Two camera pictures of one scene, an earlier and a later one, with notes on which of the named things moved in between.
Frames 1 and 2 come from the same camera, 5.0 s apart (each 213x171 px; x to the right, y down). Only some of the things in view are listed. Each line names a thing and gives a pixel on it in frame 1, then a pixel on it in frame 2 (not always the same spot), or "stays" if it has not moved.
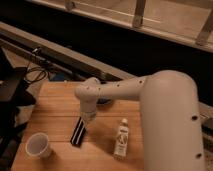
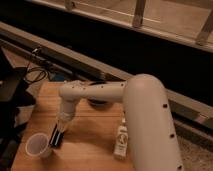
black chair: x=15 y=93 stays
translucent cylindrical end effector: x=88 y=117 to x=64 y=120
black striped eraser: x=79 y=132 to x=57 y=138
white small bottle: x=122 y=142 stays
